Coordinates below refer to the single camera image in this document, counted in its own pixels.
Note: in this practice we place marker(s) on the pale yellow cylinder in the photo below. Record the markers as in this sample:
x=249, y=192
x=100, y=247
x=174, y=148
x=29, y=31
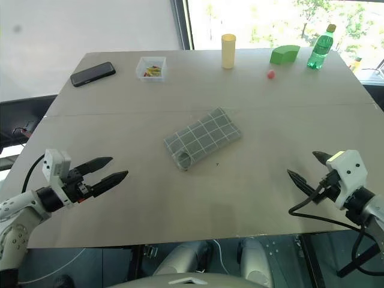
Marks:
x=228, y=54

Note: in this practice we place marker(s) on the black side furniture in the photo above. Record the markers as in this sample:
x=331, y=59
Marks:
x=18, y=111

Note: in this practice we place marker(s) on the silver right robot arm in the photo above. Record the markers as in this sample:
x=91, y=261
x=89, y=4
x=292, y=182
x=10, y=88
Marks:
x=373, y=210

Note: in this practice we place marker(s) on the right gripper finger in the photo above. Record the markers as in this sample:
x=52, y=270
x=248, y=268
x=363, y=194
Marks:
x=303, y=183
x=321, y=157

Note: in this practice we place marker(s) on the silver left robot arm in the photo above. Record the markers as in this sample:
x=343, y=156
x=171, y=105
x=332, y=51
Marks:
x=18, y=207

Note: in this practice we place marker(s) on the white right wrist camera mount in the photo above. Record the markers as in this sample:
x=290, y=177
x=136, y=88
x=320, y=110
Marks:
x=351, y=171

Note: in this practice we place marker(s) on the silver left robot leg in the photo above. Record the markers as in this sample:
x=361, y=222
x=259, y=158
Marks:
x=183, y=258

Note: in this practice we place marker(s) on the black window frame post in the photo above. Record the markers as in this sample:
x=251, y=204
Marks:
x=184, y=27

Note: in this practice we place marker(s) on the grey checked cloth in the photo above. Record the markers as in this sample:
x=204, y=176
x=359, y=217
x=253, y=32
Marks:
x=204, y=138

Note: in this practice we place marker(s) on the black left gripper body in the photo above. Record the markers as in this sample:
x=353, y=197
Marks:
x=73, y=184

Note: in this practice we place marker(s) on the black bar under table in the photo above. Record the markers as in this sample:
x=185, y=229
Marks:
x=357, y=260

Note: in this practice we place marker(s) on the grey robot torso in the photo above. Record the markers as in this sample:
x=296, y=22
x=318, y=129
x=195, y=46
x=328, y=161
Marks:
x=180, y=280

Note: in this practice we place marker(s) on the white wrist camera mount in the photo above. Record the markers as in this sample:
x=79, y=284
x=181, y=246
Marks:
x=55, y=163
x=351, y=171

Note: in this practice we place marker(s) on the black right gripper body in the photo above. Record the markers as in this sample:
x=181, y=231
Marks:
x=330, y=183

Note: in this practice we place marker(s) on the black smartphone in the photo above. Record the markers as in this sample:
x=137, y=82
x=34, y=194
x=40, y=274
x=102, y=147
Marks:
x=93, y=74

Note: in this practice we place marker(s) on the small red ball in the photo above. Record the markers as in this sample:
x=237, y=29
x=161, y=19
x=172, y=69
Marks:
x=271, y=74

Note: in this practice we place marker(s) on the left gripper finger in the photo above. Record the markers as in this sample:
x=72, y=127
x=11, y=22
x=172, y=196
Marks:
x=109, y=181
x=96, y=164

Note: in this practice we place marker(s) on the green plastic bottle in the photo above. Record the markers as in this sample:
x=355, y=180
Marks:
x=319, y=51

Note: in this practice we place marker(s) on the colourful small clips pile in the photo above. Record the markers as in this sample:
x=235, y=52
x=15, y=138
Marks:
x=152, y=72

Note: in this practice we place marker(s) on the silver right robot leg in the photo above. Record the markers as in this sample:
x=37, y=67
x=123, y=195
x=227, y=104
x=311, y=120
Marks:
x=255, y=264

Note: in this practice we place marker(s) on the black table leg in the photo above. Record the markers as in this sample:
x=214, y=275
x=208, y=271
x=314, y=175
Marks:
x=137, y=267

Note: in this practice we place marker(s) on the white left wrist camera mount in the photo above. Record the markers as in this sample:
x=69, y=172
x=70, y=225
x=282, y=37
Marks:
x=55, y=163

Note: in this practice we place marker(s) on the black table frame bar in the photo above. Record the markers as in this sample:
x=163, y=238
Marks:
x=312, y=261

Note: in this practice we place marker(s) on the silver robot leg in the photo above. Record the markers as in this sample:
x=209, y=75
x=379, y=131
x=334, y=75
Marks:
x=255, y=264
x=183, y=258

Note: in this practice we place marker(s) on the dark window sill frame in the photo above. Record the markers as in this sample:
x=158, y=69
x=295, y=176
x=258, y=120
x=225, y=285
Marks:
x=375, y=96

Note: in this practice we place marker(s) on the green curved block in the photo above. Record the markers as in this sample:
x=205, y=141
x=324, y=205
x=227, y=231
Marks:
x=282, y=55

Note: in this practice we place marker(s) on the clear plastic box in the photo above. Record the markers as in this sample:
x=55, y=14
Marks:
x=141, y=76

